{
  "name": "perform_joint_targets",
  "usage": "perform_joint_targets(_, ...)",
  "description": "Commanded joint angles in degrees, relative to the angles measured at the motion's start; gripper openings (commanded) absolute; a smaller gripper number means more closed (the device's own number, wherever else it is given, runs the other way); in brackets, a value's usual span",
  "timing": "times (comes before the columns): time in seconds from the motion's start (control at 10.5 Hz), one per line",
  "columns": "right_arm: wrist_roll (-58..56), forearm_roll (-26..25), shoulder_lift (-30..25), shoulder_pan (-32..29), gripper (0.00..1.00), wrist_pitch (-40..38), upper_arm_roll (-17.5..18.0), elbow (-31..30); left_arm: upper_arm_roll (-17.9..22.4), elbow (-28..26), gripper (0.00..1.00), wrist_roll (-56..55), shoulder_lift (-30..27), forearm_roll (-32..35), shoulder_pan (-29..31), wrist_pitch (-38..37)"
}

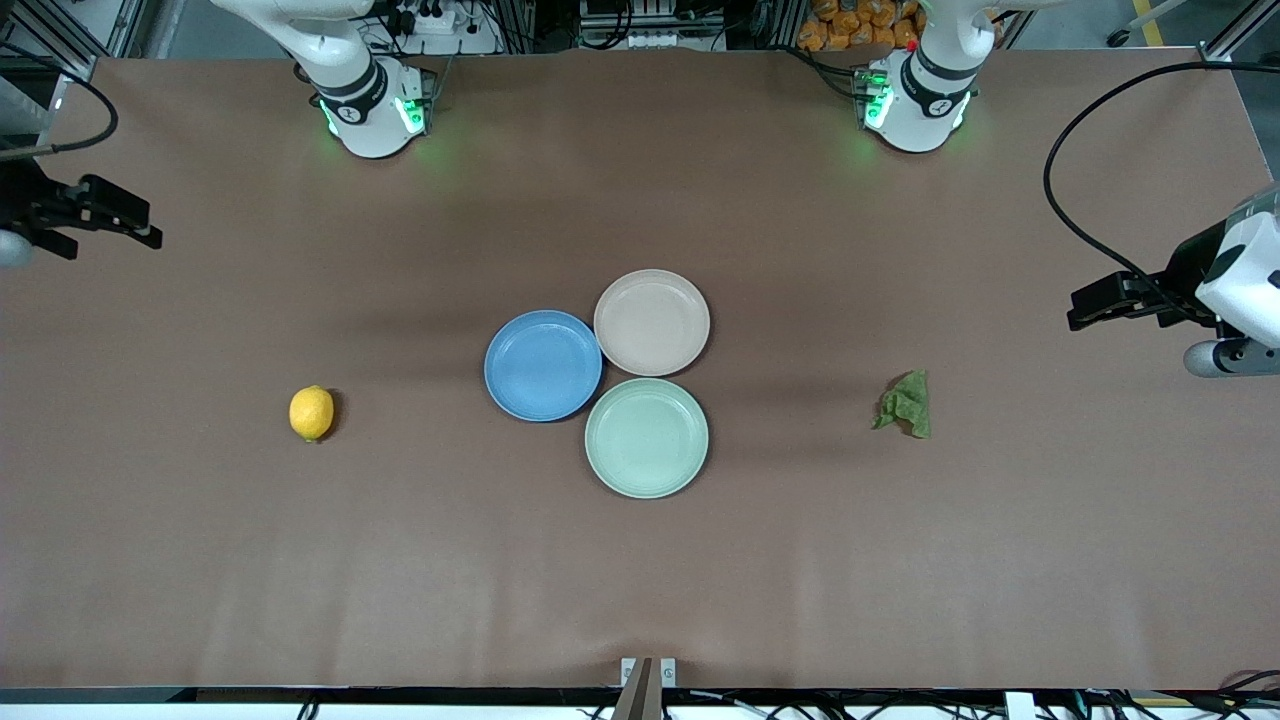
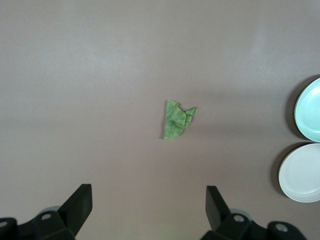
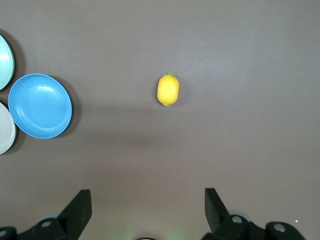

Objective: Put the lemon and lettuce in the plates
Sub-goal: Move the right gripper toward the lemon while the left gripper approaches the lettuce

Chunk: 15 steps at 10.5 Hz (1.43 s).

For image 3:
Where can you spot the pale green plate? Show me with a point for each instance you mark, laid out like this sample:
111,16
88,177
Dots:
4,62

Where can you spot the yellow lemon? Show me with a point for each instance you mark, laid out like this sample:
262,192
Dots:
168,90

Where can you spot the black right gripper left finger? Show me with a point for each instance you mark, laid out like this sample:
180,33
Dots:
75,215

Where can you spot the blue plate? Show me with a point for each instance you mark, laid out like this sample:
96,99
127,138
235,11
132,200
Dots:
40,106

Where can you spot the beige plate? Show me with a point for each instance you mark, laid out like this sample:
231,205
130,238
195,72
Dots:
6,130

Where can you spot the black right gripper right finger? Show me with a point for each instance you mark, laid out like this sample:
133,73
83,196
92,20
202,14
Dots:
217,215

